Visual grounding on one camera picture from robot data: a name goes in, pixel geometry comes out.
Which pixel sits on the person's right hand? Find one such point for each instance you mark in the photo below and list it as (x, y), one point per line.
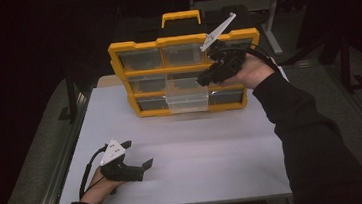
(253, 71)

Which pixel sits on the yellow black organizer cabinet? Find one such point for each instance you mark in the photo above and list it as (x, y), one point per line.
(146, 75)

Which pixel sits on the black metal stand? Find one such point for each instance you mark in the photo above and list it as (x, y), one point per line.
(71, 99)
(346, 66)

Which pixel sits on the person's left hand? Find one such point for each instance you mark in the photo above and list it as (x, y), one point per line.
(98, 188)

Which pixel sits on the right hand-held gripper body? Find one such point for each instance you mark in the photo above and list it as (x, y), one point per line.
(227, 64)

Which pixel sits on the clear plastic drawer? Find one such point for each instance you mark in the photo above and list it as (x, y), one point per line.
(187, 98)

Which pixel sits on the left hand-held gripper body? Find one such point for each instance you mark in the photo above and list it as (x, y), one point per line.
(118, 170)

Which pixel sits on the white metal desk frame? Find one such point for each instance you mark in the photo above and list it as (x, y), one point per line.
(272, 26)

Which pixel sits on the grid of clear bins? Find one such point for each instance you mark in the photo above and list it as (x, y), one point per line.
(141, 59)

